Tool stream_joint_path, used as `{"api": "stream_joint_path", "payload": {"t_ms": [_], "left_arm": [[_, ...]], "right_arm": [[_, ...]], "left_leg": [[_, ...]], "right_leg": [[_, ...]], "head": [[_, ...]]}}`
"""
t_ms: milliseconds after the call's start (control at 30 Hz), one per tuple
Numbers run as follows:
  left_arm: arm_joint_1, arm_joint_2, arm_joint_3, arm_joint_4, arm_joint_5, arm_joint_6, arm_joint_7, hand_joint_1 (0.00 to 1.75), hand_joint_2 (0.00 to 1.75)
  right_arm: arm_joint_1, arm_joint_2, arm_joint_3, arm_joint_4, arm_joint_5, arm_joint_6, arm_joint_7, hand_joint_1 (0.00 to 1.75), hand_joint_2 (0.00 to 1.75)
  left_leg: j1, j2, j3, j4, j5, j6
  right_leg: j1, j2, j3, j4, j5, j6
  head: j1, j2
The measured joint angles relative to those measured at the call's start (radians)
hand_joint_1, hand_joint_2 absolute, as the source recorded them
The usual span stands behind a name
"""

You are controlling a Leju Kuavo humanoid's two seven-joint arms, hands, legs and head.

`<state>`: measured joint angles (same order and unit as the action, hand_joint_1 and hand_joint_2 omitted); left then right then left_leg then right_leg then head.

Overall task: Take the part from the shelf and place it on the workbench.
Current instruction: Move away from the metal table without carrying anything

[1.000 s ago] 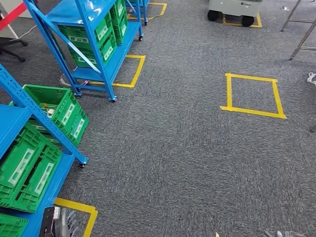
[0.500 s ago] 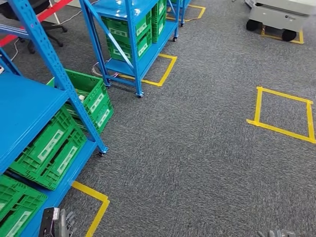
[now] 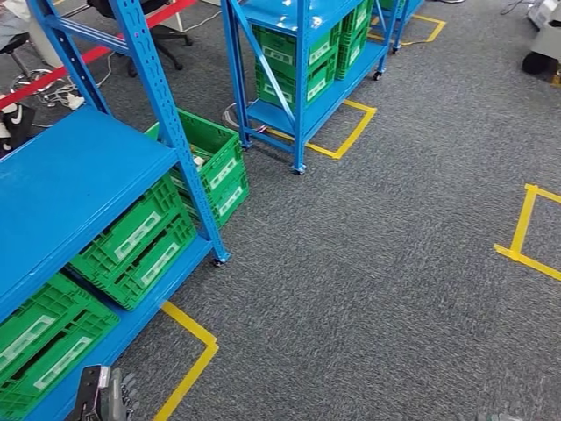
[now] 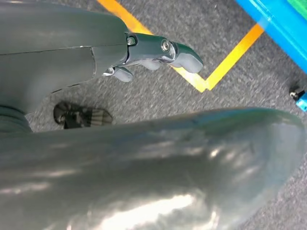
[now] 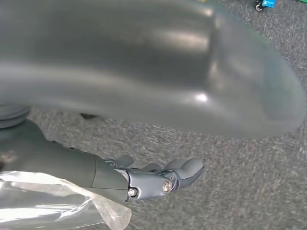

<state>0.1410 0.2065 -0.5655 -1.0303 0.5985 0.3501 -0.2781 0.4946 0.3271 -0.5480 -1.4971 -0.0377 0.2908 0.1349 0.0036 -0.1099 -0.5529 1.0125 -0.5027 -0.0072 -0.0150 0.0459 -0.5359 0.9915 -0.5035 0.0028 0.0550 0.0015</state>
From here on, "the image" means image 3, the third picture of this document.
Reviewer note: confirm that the white power strip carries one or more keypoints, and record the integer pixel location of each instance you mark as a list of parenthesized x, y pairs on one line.
[(75, 102)]

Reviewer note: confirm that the white and grey machine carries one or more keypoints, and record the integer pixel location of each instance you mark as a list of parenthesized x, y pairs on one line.
[(545, 46)]

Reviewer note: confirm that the red barrier tape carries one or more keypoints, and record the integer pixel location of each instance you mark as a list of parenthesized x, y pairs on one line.
[(26, 90)]

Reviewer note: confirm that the narrow blue metal shelf rack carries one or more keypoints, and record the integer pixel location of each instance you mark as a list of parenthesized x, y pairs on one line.
[(300, 87), (396, 29)]

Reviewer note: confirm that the white desk panel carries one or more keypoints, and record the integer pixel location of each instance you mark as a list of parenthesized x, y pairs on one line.
[(46, 46)]

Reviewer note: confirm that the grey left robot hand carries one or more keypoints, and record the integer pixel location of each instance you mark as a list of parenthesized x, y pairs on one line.
[(124, 398)]

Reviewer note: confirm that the black office chair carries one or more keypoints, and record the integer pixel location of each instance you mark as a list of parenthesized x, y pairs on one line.
[(170, 38)]

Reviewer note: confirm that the wide blue metal shelf rack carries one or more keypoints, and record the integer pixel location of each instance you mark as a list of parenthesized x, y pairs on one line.
[(65, 174)]

